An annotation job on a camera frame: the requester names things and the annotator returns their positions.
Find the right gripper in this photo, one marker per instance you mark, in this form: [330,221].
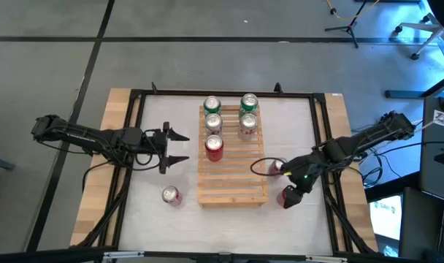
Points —
[304,170]

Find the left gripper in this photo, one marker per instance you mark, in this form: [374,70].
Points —
[152,146]

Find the red can with black script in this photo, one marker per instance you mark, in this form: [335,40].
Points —
[279,199]

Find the red Coca-Cola can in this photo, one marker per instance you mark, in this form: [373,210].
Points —
[214,146]
[275,168]
[171,194]

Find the silver Diet Coke can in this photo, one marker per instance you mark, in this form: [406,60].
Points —
[213,122]
[247,124]

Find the green Sprite can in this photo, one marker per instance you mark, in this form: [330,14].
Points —
[249,102]
[211,104]

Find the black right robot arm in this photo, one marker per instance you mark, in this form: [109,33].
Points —
[368,137]

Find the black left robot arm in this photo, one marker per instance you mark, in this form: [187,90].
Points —
[83,135]

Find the wooden slatted shelf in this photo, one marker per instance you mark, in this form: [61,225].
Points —
[231,199]

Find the white table mat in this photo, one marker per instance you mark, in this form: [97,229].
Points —
[225,230]

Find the monitor with white screen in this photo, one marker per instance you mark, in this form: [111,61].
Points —
[386,223]

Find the grey desk surface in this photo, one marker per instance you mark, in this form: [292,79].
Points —
[432,182]

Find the black desk leg bar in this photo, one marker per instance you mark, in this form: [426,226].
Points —
[404,94]

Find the black crossbar with silver brackets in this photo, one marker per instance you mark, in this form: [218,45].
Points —
[61,255]

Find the black tripod stand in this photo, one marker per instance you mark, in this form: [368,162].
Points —
[350,27]

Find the white office chair base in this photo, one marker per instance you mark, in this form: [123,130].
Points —
[432,27]

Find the black aluminium table frame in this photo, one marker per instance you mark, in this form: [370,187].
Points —
[178,91]

